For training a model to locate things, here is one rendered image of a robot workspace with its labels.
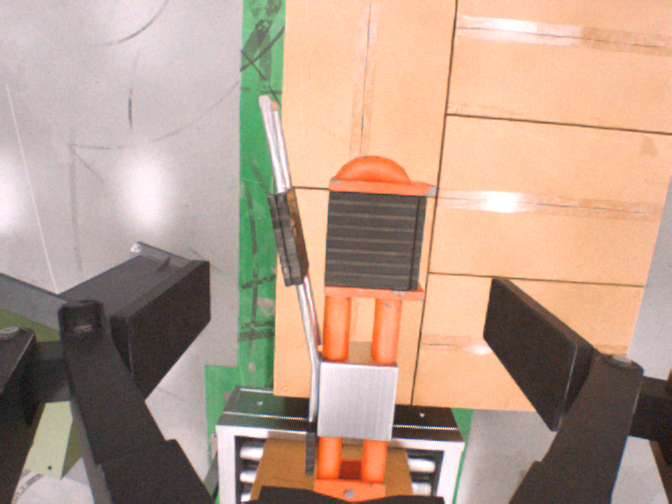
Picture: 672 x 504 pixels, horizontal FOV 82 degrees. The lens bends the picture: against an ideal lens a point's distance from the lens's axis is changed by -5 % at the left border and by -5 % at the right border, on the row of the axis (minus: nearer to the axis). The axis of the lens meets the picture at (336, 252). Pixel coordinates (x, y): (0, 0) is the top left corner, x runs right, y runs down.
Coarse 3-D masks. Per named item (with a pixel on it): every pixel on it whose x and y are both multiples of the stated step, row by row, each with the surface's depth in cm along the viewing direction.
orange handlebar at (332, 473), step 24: (360, 168) 29; (384, 168) 29; (336, 312) 31; (384, 312) 31; (336, 336) 32; (384, 336) 32; (384, 360) 32; (336, 456) 35; (384, 456) 35; (336, 480) 35; (360, 480) 36
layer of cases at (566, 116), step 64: (320, 0) 92; (384, 0) 92; (448, 0) 91; (512, 0) 91; (576, 0) 90; (640, 0) 89; (320, 64) 95; (384, 64) 95; (448, 64) 94; (512, 64) 94; (576, 64) 93; (640, 64) 93; (320, 128) 99; (384, 128) 98; (448, 128) 98; (512, 128) 97; (576, 128) 97; (640, 128) 96; (320, 192) 102; (448, 192) 101; (512, 192) 101; (576, 192) 100; (640, 192) 100; (320, 256) 106; (448, 256) 105; (512, 256) 105; (576, 256) 104; (640, 256) 103; (320, 320) 110; (448, 320) 109; (576, 320) 108; (448, 384) 114; (512, 384) 113
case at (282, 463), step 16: (272, 448) 110; (288, 448) 111; (304, 448) 111; (352, 448) 113; (400, 448) 114; (272, 464) 104; (288, 464) 105; (304, 464) 105; (400, 464) 108; (256, 480) 99; (272, 480) 99; (288, 480) 99; (304, 480) 100; (384, 480) 102; (400, 480) 102; (256, 496) 94; (384, 496) 97
